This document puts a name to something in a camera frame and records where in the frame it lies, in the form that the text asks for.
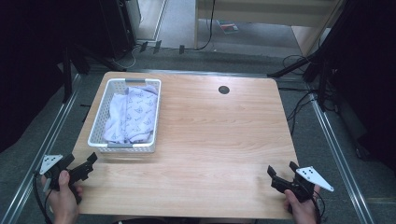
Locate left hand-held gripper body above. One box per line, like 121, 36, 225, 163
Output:
39, 154, 95, 191

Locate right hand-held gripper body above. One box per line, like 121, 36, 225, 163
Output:
270, 166, 335, 203

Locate white perforated plastic basket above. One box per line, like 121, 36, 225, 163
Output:
87, 77, 163, 154

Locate white patterned cloth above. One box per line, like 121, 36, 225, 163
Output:
102, 85, 159, 145

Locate person's right hand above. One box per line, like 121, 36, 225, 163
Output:
283, 185, 321, 224

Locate person's left hand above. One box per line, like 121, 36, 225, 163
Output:
41, 170, 84, 224

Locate black metal stand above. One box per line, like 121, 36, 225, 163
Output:
60, 43, 127, 105

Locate black tripod stand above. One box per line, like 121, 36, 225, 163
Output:
266, 46, 332, 113

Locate dark curtain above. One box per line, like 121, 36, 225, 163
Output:
0, 0, 105, 154
317, 0, 396, 173

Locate black cabinet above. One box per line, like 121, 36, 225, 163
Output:
98, 0, 138, 61

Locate book with red cover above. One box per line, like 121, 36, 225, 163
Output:
217, 20, 240, 35

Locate aluminium floor rail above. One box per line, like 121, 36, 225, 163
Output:
309, 92, 376, 224
0, 74, 82, 224

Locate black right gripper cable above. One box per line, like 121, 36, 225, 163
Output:
312, 189, 327, 224

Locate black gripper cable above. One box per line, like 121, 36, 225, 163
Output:
312, 189, 327, 224
32, 173, 53, 224

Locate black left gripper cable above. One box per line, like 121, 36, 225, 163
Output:
32, 173, 53, 224

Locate black floor cables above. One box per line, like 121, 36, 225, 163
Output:
277, 54, 325, 138

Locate white floor cable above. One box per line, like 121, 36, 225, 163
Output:
111, 43, 138, 70

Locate black hanging cable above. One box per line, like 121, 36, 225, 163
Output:
194, 0, 217, 51

